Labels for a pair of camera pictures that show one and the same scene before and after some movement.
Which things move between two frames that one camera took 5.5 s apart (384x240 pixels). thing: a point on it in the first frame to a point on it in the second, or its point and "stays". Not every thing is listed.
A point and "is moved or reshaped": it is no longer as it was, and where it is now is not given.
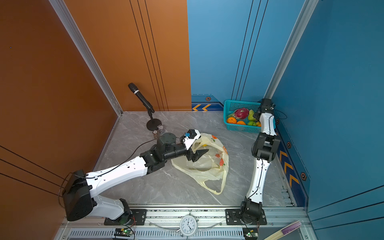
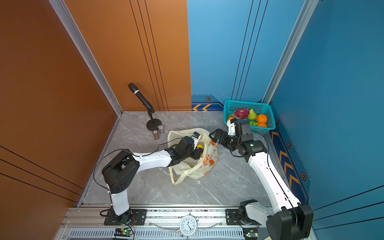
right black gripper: (255, 115) to (224, 135)
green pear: (250, 116) stays
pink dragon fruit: (240, 113) stays
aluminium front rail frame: (186, 224) stays
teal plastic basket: (230, 107) stays
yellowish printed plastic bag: (210, 168) is moved or reshaped
